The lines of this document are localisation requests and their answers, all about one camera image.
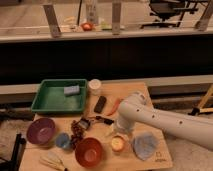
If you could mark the red yellow apple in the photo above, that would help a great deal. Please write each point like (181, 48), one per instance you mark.
(117, 144)

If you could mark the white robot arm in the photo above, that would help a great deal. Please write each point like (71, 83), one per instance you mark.
(133, 109)

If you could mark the small metal cup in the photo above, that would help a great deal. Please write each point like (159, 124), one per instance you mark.
(122, 139)

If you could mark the small blue cup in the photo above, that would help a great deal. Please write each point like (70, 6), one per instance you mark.
(63, 141)

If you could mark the black rectangular block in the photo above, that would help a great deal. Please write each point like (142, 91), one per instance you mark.
(100, 104)

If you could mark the orange carrot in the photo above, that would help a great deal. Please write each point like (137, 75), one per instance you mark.
(115, 107)

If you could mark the blue sponge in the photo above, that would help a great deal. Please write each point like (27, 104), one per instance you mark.
(71, 90)

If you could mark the metal binder clip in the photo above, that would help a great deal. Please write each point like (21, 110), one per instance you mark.
(85, 123)

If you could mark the dark grape bunch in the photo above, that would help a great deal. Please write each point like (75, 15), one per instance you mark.
(77, 134)

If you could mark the green plastic tray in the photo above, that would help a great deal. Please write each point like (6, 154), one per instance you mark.
(51, 98)

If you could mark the red object on ledge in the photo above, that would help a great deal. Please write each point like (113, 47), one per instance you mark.
(87, 26)

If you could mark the light blue cloth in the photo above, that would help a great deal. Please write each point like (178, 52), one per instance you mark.
(144, 145)

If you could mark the red orange bowl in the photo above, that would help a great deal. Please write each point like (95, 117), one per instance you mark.
(89, 152)

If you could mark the purple bowl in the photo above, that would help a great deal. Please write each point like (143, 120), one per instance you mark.
(41, 131)

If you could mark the wooden yellow stand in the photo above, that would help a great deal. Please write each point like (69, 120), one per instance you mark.
(200, 108)

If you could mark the black office chair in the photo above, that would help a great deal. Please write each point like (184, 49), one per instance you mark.
(170, 13)

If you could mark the black handled tool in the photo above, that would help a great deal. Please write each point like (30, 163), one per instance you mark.
(104, 120)

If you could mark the black chair frame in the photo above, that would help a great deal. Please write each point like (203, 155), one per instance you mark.
(14, 162)

